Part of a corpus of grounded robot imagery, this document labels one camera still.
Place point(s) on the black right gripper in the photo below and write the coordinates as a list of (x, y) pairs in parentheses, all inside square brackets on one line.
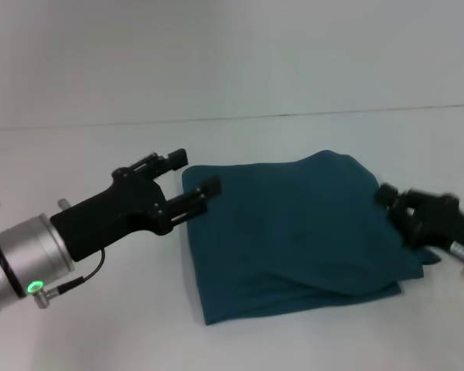
[(444, 220)]

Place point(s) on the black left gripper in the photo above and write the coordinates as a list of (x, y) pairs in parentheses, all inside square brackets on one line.
[(112, 212)]

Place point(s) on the teal t-shirt with FREE print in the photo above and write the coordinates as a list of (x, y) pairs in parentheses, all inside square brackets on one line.
[(294, 232)]

